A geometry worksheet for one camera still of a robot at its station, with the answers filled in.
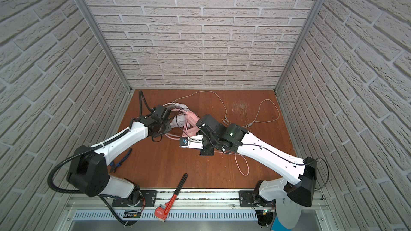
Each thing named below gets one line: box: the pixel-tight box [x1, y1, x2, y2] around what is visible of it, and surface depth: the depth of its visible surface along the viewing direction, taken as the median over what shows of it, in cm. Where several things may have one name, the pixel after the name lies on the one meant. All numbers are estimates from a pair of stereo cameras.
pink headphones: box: [164, 109, 200, 141], surface depth 86 cm
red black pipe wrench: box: [154, 173, 188, 223], surface depth 72 cm
